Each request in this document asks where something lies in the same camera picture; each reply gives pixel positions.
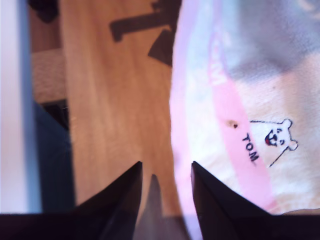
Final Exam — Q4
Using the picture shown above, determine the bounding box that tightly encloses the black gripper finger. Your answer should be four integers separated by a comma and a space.
72, 161, 144, 240
190, 161, 273, 240

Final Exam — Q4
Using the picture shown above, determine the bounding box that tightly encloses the white pink tea towel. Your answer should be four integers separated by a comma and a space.
169, 0, 320, 240

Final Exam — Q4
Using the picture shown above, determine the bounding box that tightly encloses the white board with orange logo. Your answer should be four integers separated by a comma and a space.
0, 0, 35, 215

